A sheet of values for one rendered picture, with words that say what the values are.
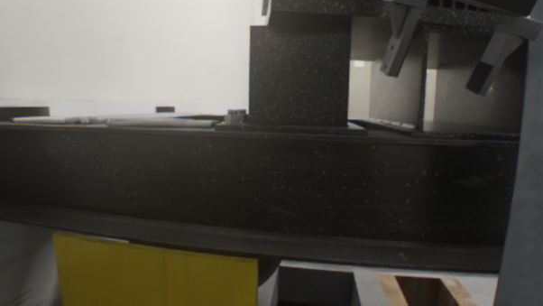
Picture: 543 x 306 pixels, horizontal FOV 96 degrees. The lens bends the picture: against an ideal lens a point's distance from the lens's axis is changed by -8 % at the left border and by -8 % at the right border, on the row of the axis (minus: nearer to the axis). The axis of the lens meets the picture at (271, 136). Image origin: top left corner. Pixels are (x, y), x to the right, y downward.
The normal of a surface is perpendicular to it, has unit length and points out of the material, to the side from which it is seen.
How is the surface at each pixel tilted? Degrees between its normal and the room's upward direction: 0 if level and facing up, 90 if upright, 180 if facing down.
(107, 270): 90
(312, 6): 90
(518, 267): 90
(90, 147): 90
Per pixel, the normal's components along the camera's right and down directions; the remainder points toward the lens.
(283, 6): 0.08, 0.11
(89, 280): -0.15, 0.11
